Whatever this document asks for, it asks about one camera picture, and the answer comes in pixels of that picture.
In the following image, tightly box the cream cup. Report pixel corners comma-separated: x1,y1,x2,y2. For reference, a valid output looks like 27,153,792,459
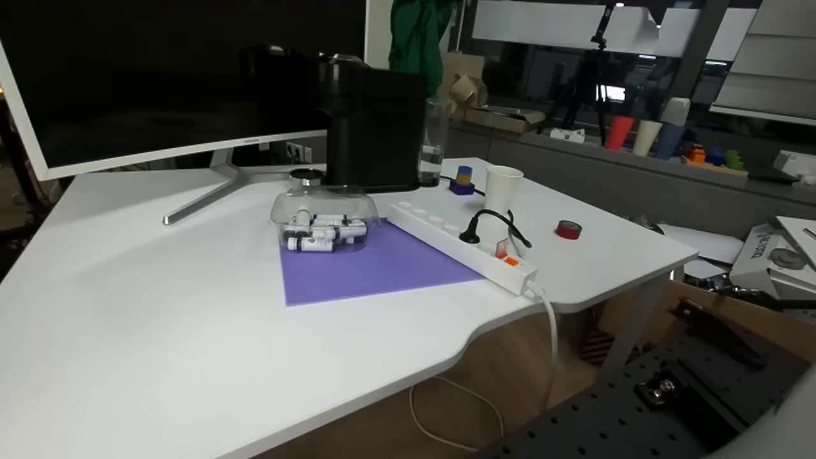
632,117,662,157

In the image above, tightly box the white framed computer monitor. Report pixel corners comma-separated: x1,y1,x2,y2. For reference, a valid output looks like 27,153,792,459
0,0,369,230

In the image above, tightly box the cardboard box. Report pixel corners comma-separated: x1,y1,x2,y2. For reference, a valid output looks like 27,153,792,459
443,50,490,108

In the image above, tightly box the green cloth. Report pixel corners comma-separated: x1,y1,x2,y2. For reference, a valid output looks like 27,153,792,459
388,0,461,73

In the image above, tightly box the white paper cup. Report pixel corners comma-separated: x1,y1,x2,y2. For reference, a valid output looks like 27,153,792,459
485,165,525,217

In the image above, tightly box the blue cup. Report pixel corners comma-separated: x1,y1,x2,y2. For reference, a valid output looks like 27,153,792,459
650,121,685,162

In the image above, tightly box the red tape roll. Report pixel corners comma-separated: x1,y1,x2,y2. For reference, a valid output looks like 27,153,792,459
554,217,587,242

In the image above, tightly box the black tripod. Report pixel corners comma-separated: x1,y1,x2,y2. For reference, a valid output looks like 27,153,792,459
551,0,627,130

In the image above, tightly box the clear plastic bottle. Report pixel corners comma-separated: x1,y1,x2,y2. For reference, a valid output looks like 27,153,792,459
419,96,451,186

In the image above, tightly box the stack of printed papers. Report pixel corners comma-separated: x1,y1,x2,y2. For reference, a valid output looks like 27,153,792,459
730,214,816,301

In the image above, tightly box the black coffee machine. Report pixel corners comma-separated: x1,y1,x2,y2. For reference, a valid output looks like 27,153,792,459
317,50,430,193

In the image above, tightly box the white power strip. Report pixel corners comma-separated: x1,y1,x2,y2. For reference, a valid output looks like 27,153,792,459
386,198,541,296

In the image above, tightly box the black plug and cable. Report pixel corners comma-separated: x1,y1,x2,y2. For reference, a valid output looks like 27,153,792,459
457,205,536,249

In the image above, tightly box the black perforated breadboard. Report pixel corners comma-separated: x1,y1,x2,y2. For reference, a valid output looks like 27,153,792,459
481,341,810,459

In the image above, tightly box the white power strip cable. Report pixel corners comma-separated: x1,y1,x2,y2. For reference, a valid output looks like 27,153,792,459
405,283,564,454

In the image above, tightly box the red cup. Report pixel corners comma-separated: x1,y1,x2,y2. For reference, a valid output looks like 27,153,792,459
604,114,638,153

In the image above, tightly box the blue and orange stacked object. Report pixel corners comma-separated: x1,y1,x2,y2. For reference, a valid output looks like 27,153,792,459
449,162,479,196

